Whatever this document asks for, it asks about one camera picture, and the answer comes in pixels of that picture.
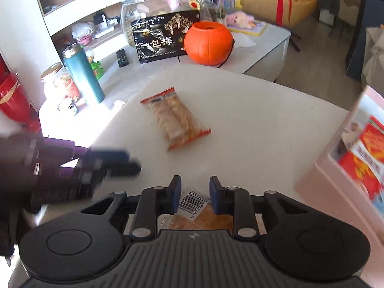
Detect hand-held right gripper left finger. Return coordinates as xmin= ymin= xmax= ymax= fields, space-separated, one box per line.
xmin=80 ymin=174 xmax=182 ymax=241

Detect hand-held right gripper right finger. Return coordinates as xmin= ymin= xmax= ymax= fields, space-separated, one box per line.
xmin=209 ymin=175 xmax=311 ymax=241

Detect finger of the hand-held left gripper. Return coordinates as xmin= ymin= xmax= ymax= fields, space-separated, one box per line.
xmin=76 ymin=148 xmax=131 ymax=168
xmin=75 ymin=162 xmax=142 ymax=198

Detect clear packet of bread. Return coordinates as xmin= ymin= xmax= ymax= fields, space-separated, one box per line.
xmin=157 ymin=189 xmax=267 ymax=236

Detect clear cracker packet orange ends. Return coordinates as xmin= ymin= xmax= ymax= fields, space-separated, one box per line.
xmin=140 ymin=86 xmax=212 ymax=152

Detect pink storage box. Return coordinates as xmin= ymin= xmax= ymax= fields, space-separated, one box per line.
xmin=295 ymin=84 xmax=384 ymax=246

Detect red fries snack packet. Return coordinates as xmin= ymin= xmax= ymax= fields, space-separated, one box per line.
xmin=339 ymin=115 xmax=384 ymax=201

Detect small silver toy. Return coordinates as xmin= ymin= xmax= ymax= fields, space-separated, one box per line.
xmin=58 ymin=97 xmax=79 ymax=116

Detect red gift bag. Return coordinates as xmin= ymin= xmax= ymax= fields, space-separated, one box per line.
xmin=0 ymin=51 xmax=41 ymax=132

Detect teal thermos bottle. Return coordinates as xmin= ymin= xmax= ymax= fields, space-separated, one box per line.
xmin=61 ymin=43 xmax=105 ymax=105

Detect green toy dispenser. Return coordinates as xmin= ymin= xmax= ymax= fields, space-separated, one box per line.
xmin=84 ymin=46 xmax=104 ymax=80

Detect glass jar with gold lid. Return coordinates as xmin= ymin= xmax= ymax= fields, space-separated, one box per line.
xmin=40 ymin=62 xmax=82 ymax=102

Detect black remote control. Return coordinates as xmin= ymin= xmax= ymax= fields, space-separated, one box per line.
xmin=116 ymin=49 xmax=130 ymax=68

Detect black gold-printed bag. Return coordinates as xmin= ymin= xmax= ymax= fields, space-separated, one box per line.
xmin=132 ymin=10 xmax=201 ymax=64

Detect pink and white cloth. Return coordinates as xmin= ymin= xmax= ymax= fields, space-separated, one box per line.
xmin=72 ymin=22 xmax=96 ymax=41

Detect black power adapter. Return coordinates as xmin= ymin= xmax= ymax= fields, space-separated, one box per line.
xmin=94 ymin=11 xmax=108 ymax=27

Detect orange pumpkin bucket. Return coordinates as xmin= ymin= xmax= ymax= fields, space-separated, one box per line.
xmin=184 ymin=22 xmax=237 ymax=66

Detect white side table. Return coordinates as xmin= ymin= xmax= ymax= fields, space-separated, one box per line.
xmin=39 ymin=21 xmax=293 ymax=144

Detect large glass jar with lid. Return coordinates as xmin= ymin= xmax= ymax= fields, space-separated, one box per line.
xmin=120 ymin=0 xmax=192 ymax=48

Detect white paper sheet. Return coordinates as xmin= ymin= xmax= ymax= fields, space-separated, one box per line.
xmin=232 ymin=33 xmax=257 ymax=48

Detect clear colourful printed bag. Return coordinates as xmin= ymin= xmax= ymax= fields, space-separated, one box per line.
xmin=186 ymin=0 xmax=219 ymax=23

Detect yellow-green flat book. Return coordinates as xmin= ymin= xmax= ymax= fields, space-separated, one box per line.
xmin=229 ymin=21 xmax=269 ymax=36

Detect pink plush toy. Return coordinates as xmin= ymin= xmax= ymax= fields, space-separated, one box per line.
xmin=225 ymin=11 xmax=257 ymax=30

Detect yellow sofa with red ribbon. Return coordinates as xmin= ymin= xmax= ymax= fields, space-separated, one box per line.
xmin=241 ymin=0 xmax=319 ymax=26

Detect dark blue cabinet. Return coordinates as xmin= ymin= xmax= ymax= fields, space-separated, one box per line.
xmin=345 ymin=0 xmax=384 ymax=81

